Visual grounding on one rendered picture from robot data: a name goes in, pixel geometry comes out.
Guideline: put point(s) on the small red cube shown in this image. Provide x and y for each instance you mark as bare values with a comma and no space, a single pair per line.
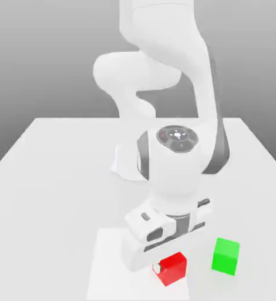
173,270

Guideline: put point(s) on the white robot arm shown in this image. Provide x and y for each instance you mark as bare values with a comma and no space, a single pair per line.
175,70

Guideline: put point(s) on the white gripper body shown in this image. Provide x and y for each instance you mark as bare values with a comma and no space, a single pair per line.
135,255

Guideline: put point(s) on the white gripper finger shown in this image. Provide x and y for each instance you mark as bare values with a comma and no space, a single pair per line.
156,268

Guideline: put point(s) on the small green cube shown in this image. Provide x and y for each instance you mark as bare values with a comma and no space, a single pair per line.
225,256

